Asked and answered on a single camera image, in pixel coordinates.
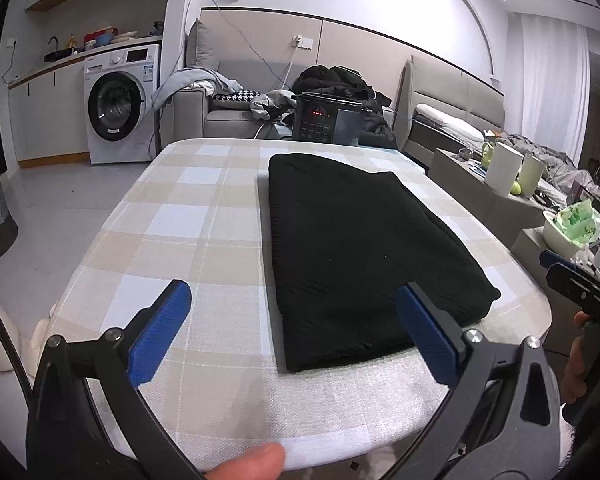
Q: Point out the black faucet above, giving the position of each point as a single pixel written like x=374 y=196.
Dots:
x=55 y=42

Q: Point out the houndstooth pillow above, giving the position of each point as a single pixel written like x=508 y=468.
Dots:
x=240 y=94

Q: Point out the white wall socket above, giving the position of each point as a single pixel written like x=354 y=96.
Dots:
x=302 y=42

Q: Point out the grey upholstered bed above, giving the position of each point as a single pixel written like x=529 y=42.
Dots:
x=450 y=85

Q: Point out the green apple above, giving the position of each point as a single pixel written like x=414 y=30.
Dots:
x=516 y=188

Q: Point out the grey sofa cushion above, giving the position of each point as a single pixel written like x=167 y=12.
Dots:
x=202 y=42

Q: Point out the grey bedding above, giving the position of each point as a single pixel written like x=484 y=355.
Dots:
x=550 y=160

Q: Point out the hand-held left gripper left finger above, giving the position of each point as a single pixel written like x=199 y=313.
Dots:
x=160 y=330

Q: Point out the white kitchen counter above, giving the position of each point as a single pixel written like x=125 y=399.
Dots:
x=50 y=110

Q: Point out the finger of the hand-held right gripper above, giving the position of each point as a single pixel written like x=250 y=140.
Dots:
x=550 y=258

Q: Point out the white washing machine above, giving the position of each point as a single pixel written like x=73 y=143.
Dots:
x=115 y=105

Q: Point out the person's right hand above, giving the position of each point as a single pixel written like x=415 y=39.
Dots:
x=577 y=370

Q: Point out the grey blanket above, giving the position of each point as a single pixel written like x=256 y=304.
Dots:
x=190 y=80

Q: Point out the black electric cooker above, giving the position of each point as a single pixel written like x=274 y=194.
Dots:
x=325 y=120

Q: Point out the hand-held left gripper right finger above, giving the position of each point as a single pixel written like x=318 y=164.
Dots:
x=427 y=335

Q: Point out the white curtain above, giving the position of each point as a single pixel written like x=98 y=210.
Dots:
x=550 y=85

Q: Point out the pale green cylinder lamp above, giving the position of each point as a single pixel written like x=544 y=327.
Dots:
x=532 y=175

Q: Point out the grey hoodie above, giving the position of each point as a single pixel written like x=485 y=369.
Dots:
x=272 y=102

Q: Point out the grey sofa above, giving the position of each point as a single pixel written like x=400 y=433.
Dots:
x=230 y=120

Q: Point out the white bed pillow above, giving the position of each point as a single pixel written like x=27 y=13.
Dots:
x=450 y=120

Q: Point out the white bowl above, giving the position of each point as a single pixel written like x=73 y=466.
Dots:
x=562 y=242

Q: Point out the black jacket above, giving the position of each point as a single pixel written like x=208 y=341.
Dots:
x=330 y=77

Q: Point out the red basin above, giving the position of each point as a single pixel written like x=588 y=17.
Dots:
x=99 y=39

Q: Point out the person's left hand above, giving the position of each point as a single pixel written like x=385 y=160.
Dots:
x=250 y=462

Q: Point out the grey side cabinet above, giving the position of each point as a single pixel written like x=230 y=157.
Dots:
x=460 y=185

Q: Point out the cream rounded chair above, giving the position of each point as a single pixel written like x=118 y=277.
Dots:
x=0 y=340

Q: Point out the mint green packets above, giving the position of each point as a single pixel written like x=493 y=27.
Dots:
x=577 y=220

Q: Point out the black knit garment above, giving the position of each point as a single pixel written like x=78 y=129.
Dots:
x=360 y=250

